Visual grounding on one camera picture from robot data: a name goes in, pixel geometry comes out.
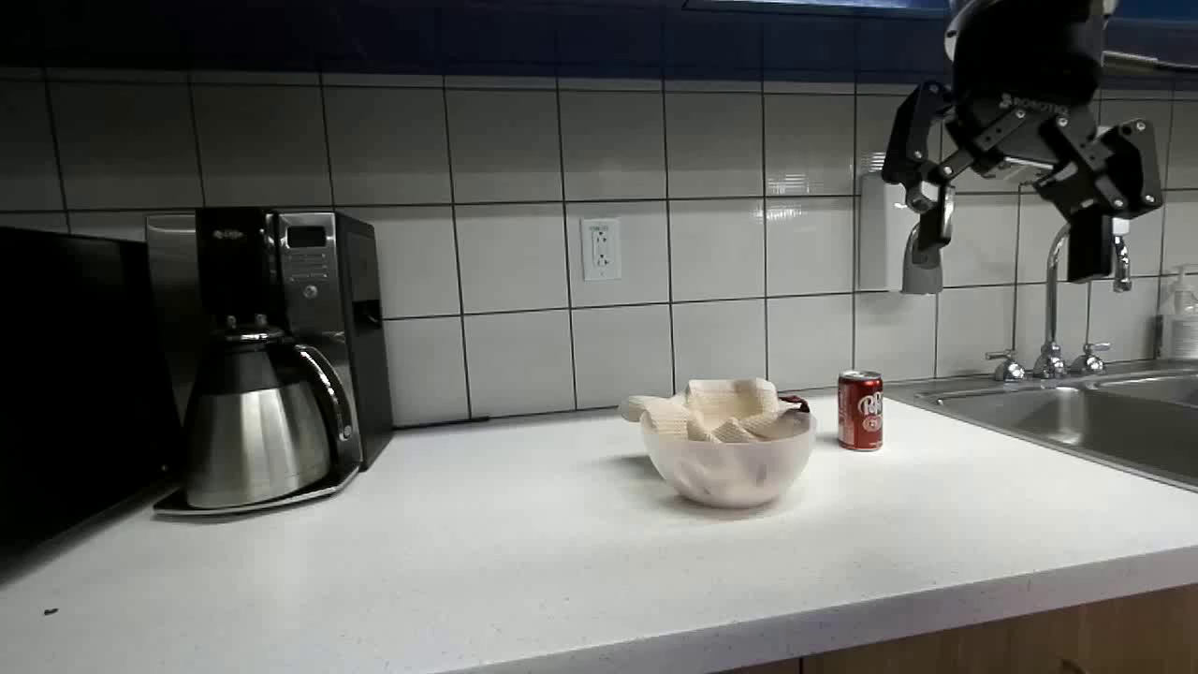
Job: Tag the red soda can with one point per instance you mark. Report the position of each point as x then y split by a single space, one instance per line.
863 409

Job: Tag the white translucent plastic bowl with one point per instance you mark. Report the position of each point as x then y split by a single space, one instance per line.
726 472

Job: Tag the beige cloth towel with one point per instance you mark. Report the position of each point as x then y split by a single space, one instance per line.
715 406

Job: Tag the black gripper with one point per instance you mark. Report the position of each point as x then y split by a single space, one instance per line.
1013 132

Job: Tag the black microwave oven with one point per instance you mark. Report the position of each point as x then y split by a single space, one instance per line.
70 379

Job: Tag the black steel coffee maker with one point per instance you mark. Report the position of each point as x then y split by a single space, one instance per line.
320 281

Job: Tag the wooden base cabinet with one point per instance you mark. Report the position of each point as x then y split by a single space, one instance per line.
1024 637

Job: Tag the white wall soap dispenser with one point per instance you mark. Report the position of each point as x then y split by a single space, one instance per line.
879 236

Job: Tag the clear soap pump bottle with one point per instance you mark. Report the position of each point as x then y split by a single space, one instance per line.
1176 329

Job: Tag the stainless steel sink basin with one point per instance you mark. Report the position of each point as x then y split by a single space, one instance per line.
1098 417

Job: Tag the stainless steel coffee carafe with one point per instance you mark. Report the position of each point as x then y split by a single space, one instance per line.
254 434

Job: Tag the chrome gooseneck faucet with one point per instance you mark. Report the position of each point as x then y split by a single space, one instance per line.
1053 300

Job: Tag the white wall power outlet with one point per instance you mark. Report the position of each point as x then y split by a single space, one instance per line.
601 250

